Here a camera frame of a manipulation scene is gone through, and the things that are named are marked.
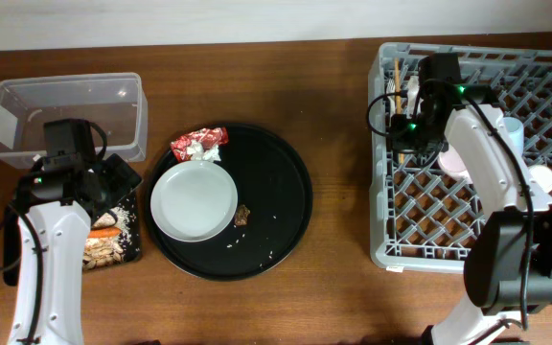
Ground wooden chopstick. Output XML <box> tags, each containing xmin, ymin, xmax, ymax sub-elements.
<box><xmin>394</xmin><ymin>57</ymin><xmax>405</xmax><ymax>164</ymax></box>

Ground white plastic fork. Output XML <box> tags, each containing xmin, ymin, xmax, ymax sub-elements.
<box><xmin>386</xmin><ymin>79</ymin><xmax>396</xmax><ymax>116</ymax></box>

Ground orange carrot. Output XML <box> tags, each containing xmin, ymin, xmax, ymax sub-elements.
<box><xmin>88</xmin><ymin>226</ymin><xmax>121</xmax><ymax>239</ymax></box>

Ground rice and peanut leftovers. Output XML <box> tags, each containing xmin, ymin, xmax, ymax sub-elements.
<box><xmin>82</xmin><ymin>206</ymin><xmax>140</xmax><ymax>271</ymax></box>

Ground pink bowl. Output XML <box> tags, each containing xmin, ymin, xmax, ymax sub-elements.
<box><xmin>438</xmin><ymin>145</ymin><xmax>472</xmax><ymax>184</ymax></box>

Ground light blue cup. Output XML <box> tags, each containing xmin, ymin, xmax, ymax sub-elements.
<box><xmin>503</xmin><ymin>117</ymin><xmax>524</xmax><ymax>155</ymax></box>

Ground grey dinner plate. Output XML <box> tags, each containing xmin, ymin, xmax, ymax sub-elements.
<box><xmin>149</xmin><ymin>161</ymin><xmax>238</xmax><ymax>242</ymax></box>

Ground red snack wrapper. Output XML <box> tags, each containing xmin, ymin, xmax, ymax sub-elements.
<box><xmin>170</xmin><ymin>127</ymin><xmax>229</xmax><ymax>162</ymax></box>

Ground white cup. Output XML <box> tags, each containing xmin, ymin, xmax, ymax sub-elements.
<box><xmin>529</xmin><ymin>165</ymin><xmax>552</xmax><ymax>193</ymax></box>

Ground brown food scrap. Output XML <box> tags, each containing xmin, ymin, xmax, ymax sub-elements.
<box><xmin>234</xmin><ymin>204</ymin><xmax>251</xmax><ymax>226</ymax></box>

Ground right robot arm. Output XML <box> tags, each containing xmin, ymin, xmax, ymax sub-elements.
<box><xmin>391</xmin><ymin>53</ymin><xmax>552</xmax><ymax>344</ymax></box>

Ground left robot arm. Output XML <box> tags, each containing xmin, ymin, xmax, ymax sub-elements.
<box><xmin>8</xmin><ymin>119</ymin><xmax>142</xmax><ymax>344</ymax></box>

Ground grey dishwasher rack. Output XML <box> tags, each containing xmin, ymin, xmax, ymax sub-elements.
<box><xmin>368</xmin><ymin>42</ymin><xmax>552</xmax><ymax>273</ymax></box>

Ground clear plastic bin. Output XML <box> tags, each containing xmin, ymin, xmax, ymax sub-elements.
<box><xmin>0</xmin><ymin>73</ymin><xmax>149</xmax><ymax>169</ymax></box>

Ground black rectangular tray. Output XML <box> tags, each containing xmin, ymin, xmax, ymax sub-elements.
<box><xmin>3</xmin><ymin>192</ymin><xmax>141</xmax><ymax>271</ymax></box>

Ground white crumpled tissue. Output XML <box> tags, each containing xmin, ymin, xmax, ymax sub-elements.
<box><xmin>186</xmin><ymin>141</ymin><xmax>220</xmax><ymax>162</ymax></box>

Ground round black serving tray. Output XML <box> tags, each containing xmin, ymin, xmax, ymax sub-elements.
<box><xmin>144</xmin><ymin>123</ymin><xmax>313</xmax><ymax>282</ymax></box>

